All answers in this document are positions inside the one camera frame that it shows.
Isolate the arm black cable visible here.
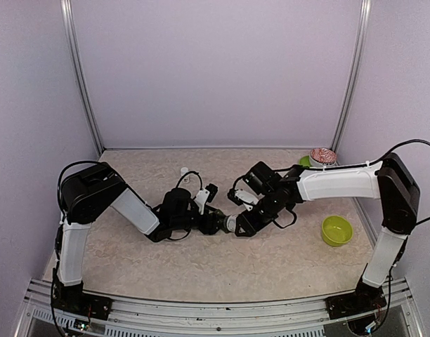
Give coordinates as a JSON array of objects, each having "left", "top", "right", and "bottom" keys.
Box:
[
  {"left": 232, "top": 173, "right": 253, "bottom": 192},
  {"left": 175, "top": 171, "right": 204, "bottom": 197}
]

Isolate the right aluminium frame post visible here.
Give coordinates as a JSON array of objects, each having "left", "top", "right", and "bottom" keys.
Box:
[{"left": 331, "top": 0, "right": 372, "bottom": 152}]

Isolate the orange grey-capped supplement bottle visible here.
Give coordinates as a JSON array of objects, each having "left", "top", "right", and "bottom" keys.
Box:
[{"left": 223, "top": 215, "right": 237, "bottom": 233}]

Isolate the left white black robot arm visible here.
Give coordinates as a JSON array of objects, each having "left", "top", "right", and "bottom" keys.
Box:
[{"left": 51, "top": 160, "right": 225, "bottom": 315}]

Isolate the green saucer plate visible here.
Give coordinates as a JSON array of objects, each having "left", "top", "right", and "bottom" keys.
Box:
[{"left": 299, "top": 156, "right": 311, "bottom": 167}]

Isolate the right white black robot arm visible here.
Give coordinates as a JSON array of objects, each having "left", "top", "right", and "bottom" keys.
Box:
[{"left": 225, "top": 152, "right": 420, "bottom": 319}]

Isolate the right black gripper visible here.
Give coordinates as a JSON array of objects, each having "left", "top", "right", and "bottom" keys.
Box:
[{"left": 235, "top": 191, "right": 282, "bottom": 237}]

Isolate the green weekly pill organizer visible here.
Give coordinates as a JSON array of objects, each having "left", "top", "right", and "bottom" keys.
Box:
[{"left": 213, "top": 210, "right": 226, "bottom": 223}]

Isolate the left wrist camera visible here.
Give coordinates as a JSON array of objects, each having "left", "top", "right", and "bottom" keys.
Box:
[{"left": 205, "top": 183, "right": 219, "bottom": 203}]

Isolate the front aluminium rail base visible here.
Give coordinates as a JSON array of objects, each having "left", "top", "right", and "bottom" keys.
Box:
[{"left": 9, "top": 279, "right": 428, "bottom": 336}]

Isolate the small white pill bottle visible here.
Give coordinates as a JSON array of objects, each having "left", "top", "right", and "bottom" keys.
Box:
[{"left": 181, "top": 166, "right": 190, "bottom": 184}]

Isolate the aluminium frame post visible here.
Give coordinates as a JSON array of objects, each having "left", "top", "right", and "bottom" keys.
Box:
[
  {"left": 60, "top": 0, "right": 105, "bottom": 157},
  {"left": 331, "top": 0, "right": 372, "bottom": 152}
]

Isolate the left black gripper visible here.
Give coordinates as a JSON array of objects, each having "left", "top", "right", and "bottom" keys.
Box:
[{"left": 172, "top": 205, "right": 230, "bottom": 235}]

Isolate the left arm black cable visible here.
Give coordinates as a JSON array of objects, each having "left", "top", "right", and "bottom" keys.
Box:
[{"left": 175, "top": 171, "right": 204, "bottom": 197}]

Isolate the red patterned white bowl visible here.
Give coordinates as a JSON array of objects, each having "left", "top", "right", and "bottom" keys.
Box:
[{"left": 309, "top": 147, "right": 337, "bottom": 167}]

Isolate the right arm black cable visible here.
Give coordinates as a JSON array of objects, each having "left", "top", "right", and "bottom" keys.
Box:
[{"left": 232, "top": 173, "right": 253, "bottom": 192}]

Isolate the left aluminium frame post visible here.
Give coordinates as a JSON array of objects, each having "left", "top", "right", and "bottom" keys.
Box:
[{"left": 60, "top": 0, "right": 105, "bottom": 157}]

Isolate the lime green bowl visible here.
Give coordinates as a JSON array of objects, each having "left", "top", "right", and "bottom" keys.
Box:
[{"left": 321, "top": 216, "right": 354, "bottom": 247}]

